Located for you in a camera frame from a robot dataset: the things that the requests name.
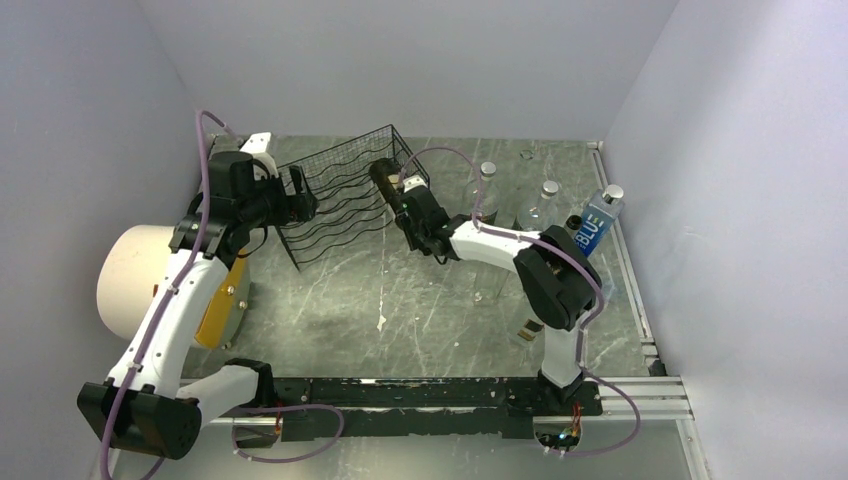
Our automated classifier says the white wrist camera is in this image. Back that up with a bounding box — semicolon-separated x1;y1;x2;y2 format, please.
399;174;429;193
239;132;278;179

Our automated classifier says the blue labelled water bottle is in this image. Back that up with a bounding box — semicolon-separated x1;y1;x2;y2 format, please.
574;184;624;257

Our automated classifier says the white cylindrical drum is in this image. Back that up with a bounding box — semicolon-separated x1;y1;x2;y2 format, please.
96;225;253;351

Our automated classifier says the dark green wine bottle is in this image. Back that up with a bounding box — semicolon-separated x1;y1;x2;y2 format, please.
368;158;403;214

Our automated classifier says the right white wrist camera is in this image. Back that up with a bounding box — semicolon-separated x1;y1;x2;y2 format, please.
399;174;429;193

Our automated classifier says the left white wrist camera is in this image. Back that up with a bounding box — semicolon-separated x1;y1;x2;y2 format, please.
239;132;278;179

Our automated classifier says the black wire wine rack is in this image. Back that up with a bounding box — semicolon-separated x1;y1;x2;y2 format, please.
257;124;412;271

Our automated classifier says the clear red-label bottle silver cap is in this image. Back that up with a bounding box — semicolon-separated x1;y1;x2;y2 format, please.
462;161;503;225

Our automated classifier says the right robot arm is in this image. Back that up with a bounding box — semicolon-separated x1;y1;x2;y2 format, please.
389;186;605;414

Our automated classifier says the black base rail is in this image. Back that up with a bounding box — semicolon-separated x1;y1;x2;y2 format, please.
218;359;604;444

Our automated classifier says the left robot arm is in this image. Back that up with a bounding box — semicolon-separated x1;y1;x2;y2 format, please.
77;151;318;459

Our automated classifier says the gold-foil wine bottle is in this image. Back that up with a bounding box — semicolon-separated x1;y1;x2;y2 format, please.
564;214;583;236

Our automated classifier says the clear glass bottle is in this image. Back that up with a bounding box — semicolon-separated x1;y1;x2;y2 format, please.
472;263;511;306

